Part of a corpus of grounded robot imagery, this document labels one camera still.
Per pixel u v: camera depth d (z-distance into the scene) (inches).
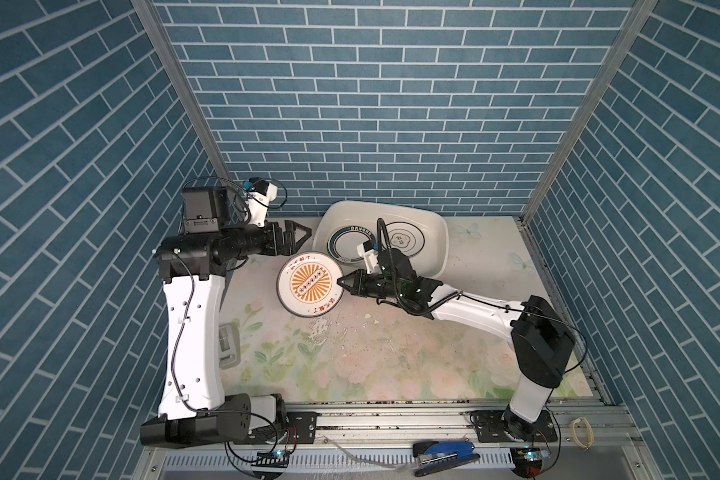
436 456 27.1
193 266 15.8
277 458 28.4
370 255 29.2
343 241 43.8
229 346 33.3
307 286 30.8
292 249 21.7
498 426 29.0
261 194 21.4
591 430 28.5
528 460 28.1
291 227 21.7
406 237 44.1
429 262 42.3
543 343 18.4
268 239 21.4
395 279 24.8
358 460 27.7
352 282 28.2
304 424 29.2
